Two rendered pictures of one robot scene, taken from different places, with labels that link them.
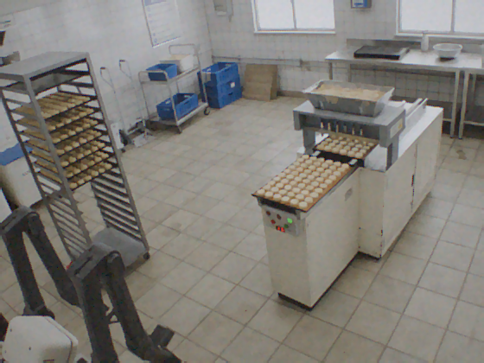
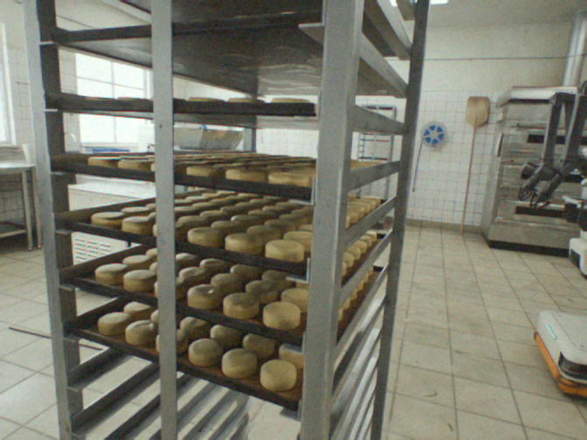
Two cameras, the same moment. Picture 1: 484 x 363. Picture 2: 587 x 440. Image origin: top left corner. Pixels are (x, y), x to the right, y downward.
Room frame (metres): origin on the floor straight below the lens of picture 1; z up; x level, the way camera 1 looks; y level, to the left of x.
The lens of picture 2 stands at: (3.15, 2.03, 1.29)
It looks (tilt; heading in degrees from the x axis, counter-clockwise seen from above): 12 degrees down; 248
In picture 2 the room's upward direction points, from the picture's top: 3 degrees clockwise
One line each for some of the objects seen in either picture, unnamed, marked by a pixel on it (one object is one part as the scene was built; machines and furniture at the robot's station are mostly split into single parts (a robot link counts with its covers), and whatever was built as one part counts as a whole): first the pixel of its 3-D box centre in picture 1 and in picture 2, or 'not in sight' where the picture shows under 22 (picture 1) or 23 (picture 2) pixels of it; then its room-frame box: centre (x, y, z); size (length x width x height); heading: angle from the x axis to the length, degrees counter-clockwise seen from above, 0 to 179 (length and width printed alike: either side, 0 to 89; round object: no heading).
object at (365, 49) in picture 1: (381, 49); not in sight; (5.11, -2.00, 0.93); 0.60 x 0.40 x 0.01; 50
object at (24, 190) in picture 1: (24, 174); not in sight; (4.30, 2.53, 0.38); 0.64 x 0.54 x 0.77; 48
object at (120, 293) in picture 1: (124, 307); (551, 132); (0.88, 0.40, 1.40); 0.11 x 0.06 x 0.43; 49
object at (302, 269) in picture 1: (315, 231); not in sight; (2.32, -0.45, 0.45); 0.70 x 0.34 x 0.90; 135
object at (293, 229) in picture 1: (281, 220); not in sight; (2.06, -0.19, 0.77); 0.24 x 0.04 x 0.14; 45
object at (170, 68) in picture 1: (162, 72); not in sight; (5.94, 0.89, 0.88); 0.40 x 0.30 x 0.16; 52
